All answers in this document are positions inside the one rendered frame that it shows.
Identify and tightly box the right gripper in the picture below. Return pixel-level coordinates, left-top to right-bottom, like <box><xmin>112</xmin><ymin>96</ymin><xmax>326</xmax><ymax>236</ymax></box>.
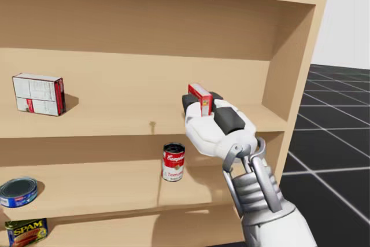
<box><xmin>182</xmin><ymin>91</ymin><xmax>258</xmax><ymax>158</ymax></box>

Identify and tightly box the pale wooden shelf unit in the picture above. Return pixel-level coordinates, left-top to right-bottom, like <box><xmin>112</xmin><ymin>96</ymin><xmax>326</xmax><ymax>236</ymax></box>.
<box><xmin>0</xmin><ymin>0</ymin><xmax>329</xmax><ymax>247</ymax></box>

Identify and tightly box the red and white can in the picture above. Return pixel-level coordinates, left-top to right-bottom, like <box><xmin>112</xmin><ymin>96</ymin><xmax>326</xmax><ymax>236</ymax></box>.
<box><xmin>161</xmin><ymin>142</ymin><xmax>186</xmax><ymax>183</ymax></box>

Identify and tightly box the red and white carton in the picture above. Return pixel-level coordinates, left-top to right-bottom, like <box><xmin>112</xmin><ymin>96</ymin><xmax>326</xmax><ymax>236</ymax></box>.
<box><xmin>12</xmin><ymin>72</ymin><xmax>66</xmax><ymax>117</ymax></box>

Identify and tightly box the blue flat can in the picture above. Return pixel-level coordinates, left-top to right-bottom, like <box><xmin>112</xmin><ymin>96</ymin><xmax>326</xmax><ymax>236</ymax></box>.
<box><xmin>0</xmin><ymin>176</ymin><xmax>39</xmax><ymax>208</ymax></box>

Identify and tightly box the green and blue rectangular can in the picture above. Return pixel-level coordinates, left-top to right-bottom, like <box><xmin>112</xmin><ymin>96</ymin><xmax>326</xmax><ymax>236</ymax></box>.
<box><xmin>4</xmin><ymin>217</ymin><xmax>49</xmax><ymax>247</ymax></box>

